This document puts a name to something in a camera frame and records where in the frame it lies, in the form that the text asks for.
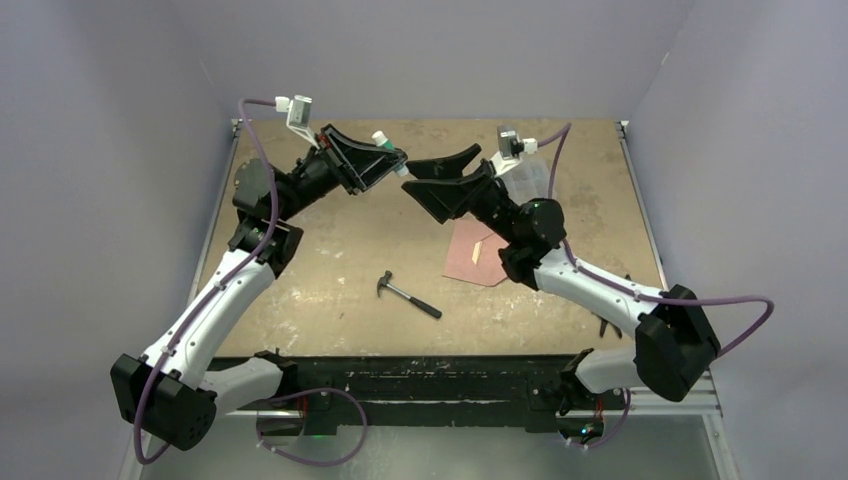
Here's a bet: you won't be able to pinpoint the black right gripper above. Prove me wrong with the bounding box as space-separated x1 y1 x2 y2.
403 145 520 245

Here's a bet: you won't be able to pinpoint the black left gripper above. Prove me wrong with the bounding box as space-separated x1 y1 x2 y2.
276 125 406 223

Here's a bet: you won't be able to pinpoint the white green glue stick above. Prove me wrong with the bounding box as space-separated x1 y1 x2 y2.
371 130 409 177

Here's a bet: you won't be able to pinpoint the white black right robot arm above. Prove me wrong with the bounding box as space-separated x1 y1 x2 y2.
402 144 721 407

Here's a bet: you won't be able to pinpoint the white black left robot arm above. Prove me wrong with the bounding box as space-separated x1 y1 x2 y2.
110 124 408 464

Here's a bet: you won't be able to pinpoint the clear plastic screw organizer box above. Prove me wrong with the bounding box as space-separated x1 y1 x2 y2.
499 157 553 204

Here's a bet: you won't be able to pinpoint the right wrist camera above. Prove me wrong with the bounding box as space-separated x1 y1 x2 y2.
491 125 538 176

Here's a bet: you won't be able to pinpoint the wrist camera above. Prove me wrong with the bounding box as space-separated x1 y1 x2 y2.
491 125 538 176
274 95 318 147

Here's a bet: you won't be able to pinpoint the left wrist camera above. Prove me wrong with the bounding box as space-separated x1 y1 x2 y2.
274 95 318 147

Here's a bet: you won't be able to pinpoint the black handled hammer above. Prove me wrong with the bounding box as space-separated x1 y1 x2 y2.
376 270 443 320

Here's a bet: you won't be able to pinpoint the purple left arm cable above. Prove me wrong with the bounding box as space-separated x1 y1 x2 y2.
132 97 368 466

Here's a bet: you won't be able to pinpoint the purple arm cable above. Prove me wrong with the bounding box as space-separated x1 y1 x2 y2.
536 122 776 452
132 97 368 466

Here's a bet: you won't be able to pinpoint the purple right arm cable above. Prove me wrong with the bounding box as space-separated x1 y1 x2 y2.
536 122 776 452

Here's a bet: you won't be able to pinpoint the black handled pliers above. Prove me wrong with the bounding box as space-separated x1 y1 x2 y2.
589 271 641 337

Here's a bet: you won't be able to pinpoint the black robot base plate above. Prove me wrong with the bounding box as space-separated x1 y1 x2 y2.
210 351 625 442

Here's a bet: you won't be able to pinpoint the aluminium frame rail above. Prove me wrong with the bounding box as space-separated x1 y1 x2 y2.
119 119 740 480

